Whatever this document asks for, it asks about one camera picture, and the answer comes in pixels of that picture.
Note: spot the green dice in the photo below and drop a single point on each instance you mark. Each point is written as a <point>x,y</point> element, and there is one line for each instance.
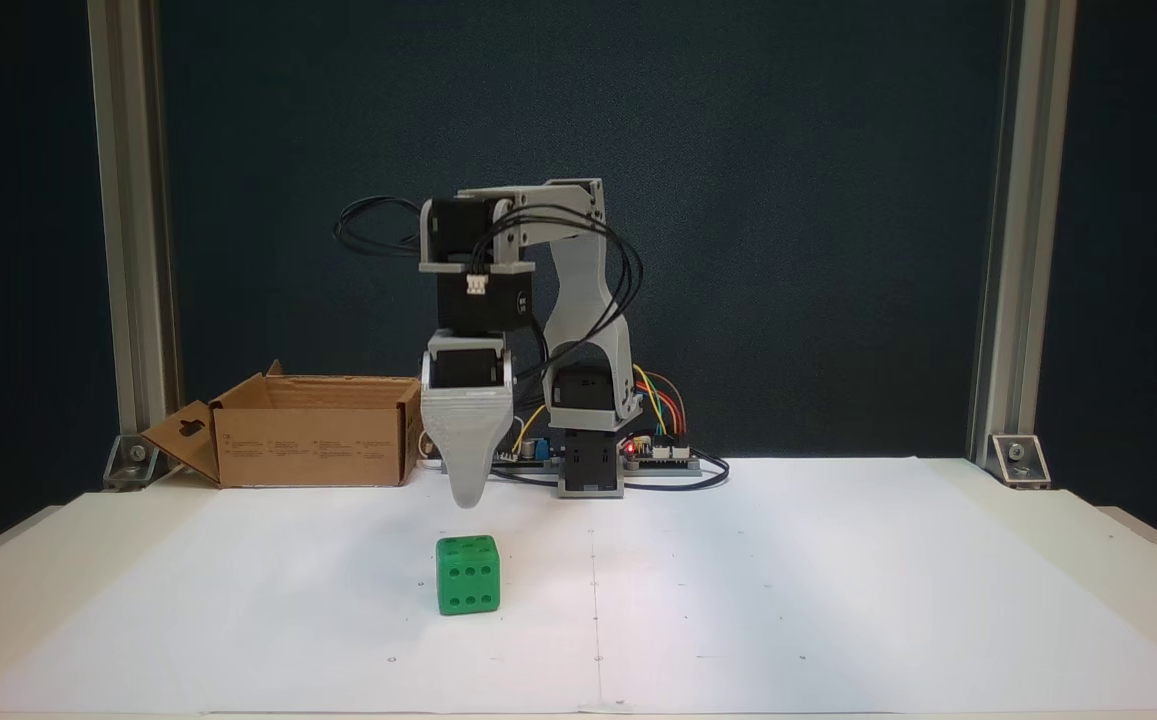
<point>468,575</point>

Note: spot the aluminium frame post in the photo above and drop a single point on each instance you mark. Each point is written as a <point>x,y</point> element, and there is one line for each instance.
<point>136,250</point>
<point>1023,250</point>

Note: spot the blue power circuit board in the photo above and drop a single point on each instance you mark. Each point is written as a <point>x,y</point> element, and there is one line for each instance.
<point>533,455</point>

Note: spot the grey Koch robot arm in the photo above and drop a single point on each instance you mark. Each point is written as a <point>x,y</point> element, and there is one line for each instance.
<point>588,300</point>

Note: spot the brown cardboard box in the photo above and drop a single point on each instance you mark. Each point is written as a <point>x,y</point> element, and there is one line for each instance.
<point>308,445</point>

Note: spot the grey ribbed wide gripper finger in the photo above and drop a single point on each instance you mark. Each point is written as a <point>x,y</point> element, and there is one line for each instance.
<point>468,440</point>

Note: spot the metal corner bracket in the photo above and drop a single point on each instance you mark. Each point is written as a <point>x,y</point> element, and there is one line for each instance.
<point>1021,460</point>
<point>133,462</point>

